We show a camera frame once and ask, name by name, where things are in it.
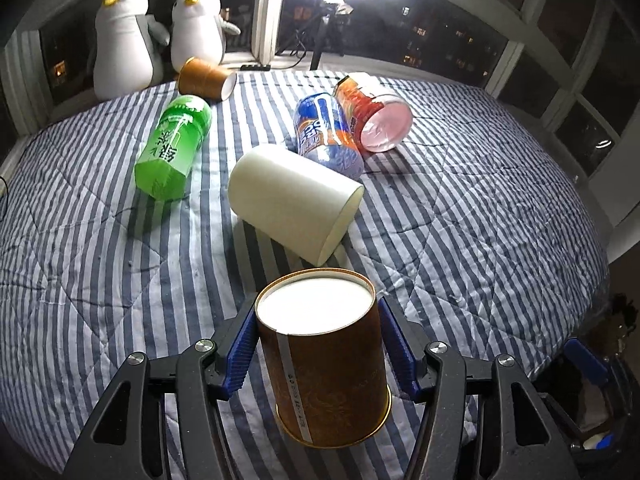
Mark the left penguin plush toy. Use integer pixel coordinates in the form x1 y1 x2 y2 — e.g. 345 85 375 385
93 0 170 101

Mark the small orange paper cup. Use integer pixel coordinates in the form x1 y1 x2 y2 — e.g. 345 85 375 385
177 58 238 102

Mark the green paper cup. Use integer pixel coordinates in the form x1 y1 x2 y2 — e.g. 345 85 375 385
134 94 213 202

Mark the orange gold patterned paper cup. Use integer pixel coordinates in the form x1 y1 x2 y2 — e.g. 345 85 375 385
254 268 392 448

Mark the white window frame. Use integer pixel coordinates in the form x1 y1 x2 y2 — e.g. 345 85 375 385
0 0 640 201

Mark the blue white striped quilt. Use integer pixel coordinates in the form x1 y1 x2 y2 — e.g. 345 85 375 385
1 72 608 471

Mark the black cable on sill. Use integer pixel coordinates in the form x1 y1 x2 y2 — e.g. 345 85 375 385
240 24 309 73

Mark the right penguin plush toy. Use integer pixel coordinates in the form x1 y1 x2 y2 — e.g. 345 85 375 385
170 0 241 73

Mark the blue orange printed cup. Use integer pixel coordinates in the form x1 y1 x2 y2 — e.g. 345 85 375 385
294 92 364 180

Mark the white paper cup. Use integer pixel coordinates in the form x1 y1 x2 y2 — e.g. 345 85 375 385
228 144 364 266

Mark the penguin plush toy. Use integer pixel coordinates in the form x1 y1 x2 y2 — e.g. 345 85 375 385
170 0 241 73
93 0 170 101

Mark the red pink printed cup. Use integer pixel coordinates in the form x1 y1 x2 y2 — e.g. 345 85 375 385
333 73 413 153

